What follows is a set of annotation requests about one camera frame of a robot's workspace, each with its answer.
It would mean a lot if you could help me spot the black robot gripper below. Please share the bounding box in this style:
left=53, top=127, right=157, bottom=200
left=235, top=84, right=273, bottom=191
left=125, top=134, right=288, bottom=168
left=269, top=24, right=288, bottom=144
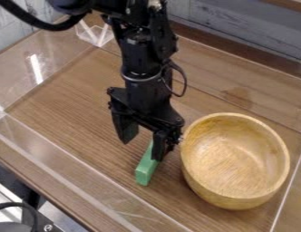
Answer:
left=106, top=73, right=184, bottom=161

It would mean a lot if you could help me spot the green rectangular block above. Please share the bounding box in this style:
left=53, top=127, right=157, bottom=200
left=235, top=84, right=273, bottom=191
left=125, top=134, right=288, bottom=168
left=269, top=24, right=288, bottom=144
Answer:
left=135, top=143, right=159, bottom=186

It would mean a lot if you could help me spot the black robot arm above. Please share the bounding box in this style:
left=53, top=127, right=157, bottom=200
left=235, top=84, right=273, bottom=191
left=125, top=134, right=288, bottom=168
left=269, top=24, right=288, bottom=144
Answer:
left=46, top=0, right=184, bottom=161

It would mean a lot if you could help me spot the light brown wooden bowl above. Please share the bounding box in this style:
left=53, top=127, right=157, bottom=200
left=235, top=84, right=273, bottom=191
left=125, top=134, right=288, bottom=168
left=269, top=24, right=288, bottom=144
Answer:
left=180, top=112, right=291, bottom=210

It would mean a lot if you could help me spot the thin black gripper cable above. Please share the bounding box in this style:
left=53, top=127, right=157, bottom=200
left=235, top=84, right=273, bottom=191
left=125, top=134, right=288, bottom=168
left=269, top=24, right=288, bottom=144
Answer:
left=160, top=60, right=188, bottom=98

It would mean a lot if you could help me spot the clear acrylic corner bracket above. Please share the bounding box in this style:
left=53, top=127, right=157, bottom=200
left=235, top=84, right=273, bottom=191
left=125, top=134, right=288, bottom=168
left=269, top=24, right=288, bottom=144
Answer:
left=73, top=20, right=113, bottom=47

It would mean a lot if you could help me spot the black metal mount with screw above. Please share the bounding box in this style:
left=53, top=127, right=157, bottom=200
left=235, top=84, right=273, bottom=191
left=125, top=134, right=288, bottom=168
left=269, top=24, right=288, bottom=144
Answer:
left=20, top=202, right=64, bottom=232

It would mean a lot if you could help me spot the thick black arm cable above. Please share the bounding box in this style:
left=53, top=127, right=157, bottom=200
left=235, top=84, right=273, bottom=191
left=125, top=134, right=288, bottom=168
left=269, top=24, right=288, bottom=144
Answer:
left=0, top=0, right=86, bottom=32

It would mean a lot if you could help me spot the black cable bottom left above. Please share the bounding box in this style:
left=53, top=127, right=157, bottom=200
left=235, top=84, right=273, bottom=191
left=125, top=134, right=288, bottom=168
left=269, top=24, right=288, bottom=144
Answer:
left=0, top=203, right=40, bottom=232

